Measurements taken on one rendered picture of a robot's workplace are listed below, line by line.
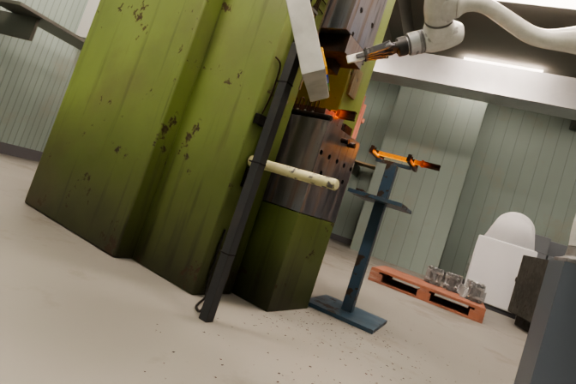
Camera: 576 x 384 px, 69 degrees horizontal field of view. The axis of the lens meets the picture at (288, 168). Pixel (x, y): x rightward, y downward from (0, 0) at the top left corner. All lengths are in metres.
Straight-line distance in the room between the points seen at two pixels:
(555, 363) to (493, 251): 4.37
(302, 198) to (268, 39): 0.73
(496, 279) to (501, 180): 3.36
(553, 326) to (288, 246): 1.03
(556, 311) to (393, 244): 6.38
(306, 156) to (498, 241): 4.24
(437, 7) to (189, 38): 1.13
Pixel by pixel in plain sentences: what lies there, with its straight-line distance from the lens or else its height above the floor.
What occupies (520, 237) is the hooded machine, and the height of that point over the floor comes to 0.97.
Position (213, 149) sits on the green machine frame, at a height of 0.62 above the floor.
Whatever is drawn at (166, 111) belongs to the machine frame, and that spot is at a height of 0.72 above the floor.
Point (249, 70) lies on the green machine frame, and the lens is 1.95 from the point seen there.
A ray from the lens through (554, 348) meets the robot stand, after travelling 1.59.
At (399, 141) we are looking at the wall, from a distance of 8.06.
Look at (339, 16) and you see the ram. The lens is 2.18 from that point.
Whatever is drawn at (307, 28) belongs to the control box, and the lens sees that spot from 1.50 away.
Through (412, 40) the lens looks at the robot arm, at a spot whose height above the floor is 1.23.
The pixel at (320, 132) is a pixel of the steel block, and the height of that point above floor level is 0.85.
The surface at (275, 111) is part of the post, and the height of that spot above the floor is 0.80.
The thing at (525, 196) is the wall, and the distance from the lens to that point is 8.94.
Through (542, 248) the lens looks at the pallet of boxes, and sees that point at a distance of 7.82.
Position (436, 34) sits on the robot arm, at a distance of 1.73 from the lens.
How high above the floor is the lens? 0.51
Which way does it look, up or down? 4 degrees up
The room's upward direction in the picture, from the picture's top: 18 degrees clockwise
